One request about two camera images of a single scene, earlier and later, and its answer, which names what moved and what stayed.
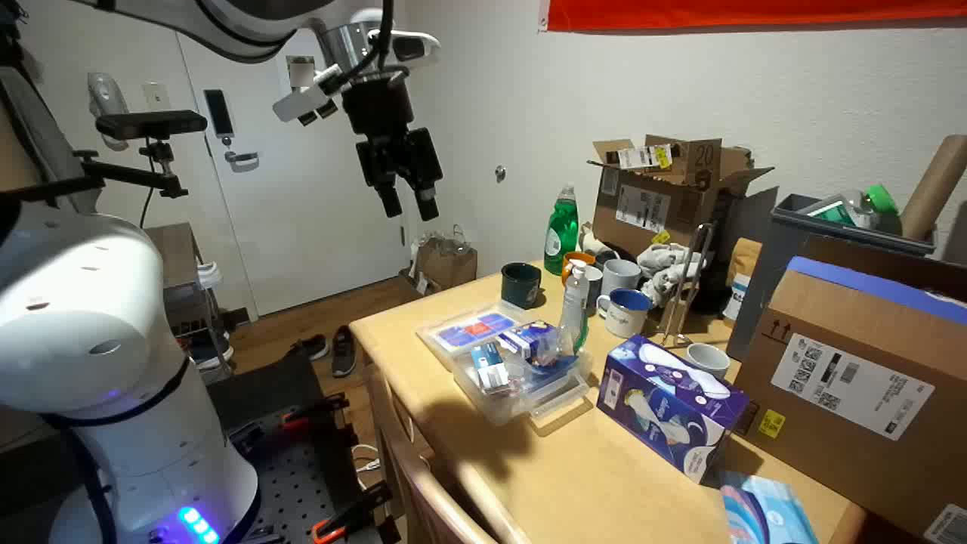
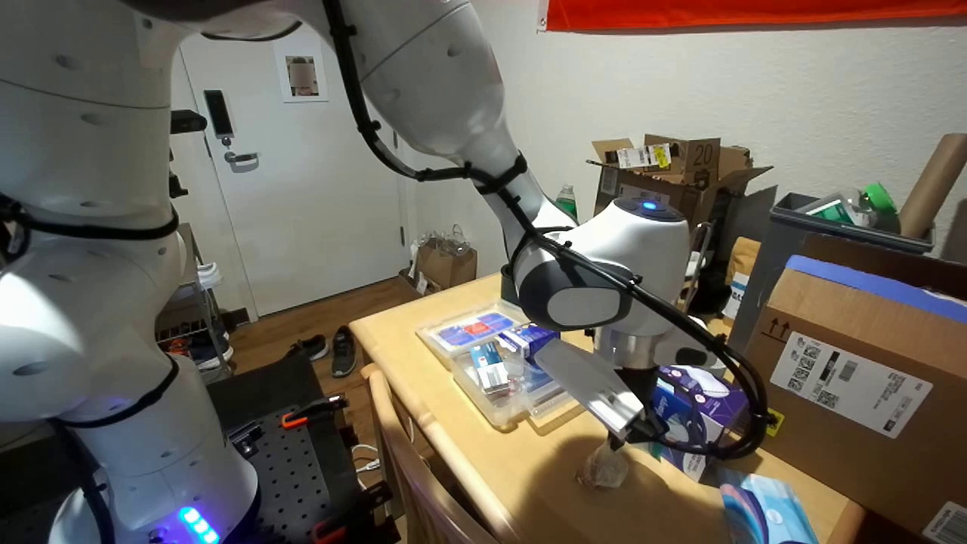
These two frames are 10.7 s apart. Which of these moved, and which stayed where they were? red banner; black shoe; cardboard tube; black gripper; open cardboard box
Moved: black gripper
Stayed: open cardboard box; black shoe; red banner; cardboard tube
